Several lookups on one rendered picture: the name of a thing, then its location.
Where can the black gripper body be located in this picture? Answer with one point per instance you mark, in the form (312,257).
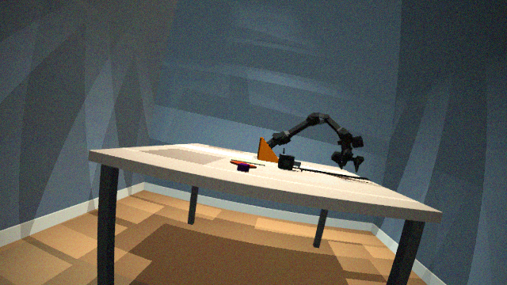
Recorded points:
(347,154)

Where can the small purple cube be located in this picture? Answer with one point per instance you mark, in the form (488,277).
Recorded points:
(243,167)

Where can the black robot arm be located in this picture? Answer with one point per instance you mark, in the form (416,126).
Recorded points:
(346,138)

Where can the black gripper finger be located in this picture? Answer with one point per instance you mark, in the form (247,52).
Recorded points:
(338,159)
(357,165)

